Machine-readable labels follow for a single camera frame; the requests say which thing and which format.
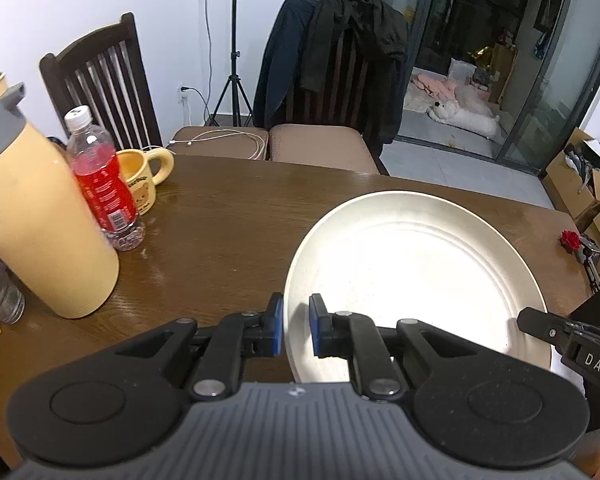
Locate yellow bear mug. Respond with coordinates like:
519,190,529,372
116,147,175,217

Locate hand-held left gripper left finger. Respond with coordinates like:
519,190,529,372
114,292,284,402

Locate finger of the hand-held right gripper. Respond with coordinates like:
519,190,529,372
517,307,571,353

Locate dark wooden slatted chair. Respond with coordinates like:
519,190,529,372
39,11,163,153

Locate cardboard box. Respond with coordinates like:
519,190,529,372
542,127,600,261

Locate glass sliding door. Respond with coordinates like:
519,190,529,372
310,0,600,176

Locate black tripod stand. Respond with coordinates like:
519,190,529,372
207,0,256,128

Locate brown seat cushion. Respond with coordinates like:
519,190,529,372
269,124,381,176
167,126,271,161

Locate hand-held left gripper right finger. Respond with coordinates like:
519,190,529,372
308,294,486,402

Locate pink blanket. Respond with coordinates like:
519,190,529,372
410,72,461,103

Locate white charging cable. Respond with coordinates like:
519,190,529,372
167,129,267,160

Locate yellow thermos jug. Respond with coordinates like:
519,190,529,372
0,72,121,320

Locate dark blue jacket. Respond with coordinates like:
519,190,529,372
252,0,321,131

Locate clear drinking glass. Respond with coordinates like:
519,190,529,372
0,247,26,324

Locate cream plate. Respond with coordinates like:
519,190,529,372
282,190,553,385

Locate black jacket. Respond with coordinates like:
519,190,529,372
300,0,408,146

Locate white plush toy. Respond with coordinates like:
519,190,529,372
426,99,501,138

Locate red drink bottle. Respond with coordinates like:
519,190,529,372
64,105,146,252

